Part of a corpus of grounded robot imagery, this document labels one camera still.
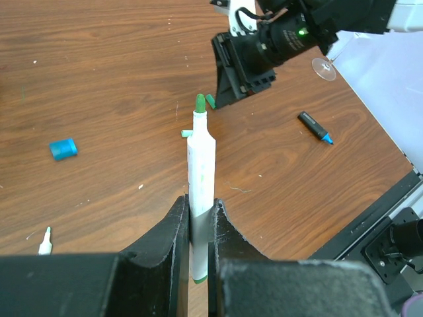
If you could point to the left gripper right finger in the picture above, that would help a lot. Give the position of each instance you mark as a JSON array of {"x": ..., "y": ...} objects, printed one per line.
[{"x": 242, "y": 281}]

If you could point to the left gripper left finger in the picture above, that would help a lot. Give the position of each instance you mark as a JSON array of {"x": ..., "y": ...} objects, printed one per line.
[{"x": 147, "y": 278}]

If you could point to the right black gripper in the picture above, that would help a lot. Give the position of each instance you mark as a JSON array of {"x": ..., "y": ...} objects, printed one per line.
[{"x": 245, "y": 64}]

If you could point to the dark green pen cap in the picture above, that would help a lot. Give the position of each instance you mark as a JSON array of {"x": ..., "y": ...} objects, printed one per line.
[{"x": 210, "y": 99}]

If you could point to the white pen dark green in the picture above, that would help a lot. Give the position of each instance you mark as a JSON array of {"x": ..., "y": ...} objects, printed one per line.
[{"x": 201, "y": 150}]

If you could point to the white pen light green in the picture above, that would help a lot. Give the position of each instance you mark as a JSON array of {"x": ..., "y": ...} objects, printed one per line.
[{"x": 45, "y": 247}]

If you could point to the light green pen cap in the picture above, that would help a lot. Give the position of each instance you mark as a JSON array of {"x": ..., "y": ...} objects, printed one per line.
[{"x": 186, "y": 133}]

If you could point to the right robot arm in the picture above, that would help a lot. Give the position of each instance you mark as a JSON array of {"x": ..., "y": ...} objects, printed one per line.
[{"x": 326, "y": 18}]

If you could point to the black blue highlighter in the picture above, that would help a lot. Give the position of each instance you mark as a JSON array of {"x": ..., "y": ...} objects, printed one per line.
[{"x": 315, "y": 128}]

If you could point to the clear wine glass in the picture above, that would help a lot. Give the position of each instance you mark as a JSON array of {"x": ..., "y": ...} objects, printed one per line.
[{"x": 324, "y": 69}]

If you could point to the blue highlighter cap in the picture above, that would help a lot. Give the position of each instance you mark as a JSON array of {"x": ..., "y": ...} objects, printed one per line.
[{"x": 63, "y": 149}]

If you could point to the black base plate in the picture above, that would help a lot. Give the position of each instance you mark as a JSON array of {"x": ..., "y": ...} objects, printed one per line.
[{"x": 387, "y": 237}]

